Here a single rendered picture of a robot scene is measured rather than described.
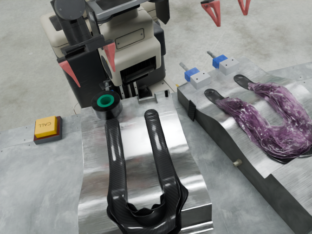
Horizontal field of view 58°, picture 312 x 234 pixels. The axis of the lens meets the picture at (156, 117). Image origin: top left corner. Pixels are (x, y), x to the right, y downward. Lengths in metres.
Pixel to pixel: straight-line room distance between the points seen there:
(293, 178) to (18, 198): 0.67
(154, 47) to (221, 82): 0.37
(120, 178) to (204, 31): 2.13
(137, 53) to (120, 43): 0.07
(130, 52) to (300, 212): 0.79
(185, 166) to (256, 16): 2.35
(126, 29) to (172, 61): 1.26
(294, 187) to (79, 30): 0.57
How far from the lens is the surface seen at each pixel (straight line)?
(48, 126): 0.90
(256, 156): 0.70
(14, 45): 3.08
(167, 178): 0.61
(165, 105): 0.77
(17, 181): 0.88
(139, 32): 1.12
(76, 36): 0.70
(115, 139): 0.73
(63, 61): 0.71
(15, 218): 0.83
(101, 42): 0.70
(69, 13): 0.62
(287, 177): 0.65
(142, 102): 0.82
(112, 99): 0.77
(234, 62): 0.91
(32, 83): 2.51
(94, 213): 0.59
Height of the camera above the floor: 1.46
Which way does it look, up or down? 50 degrees down
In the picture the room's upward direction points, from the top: 10 degrees counter-clockwise
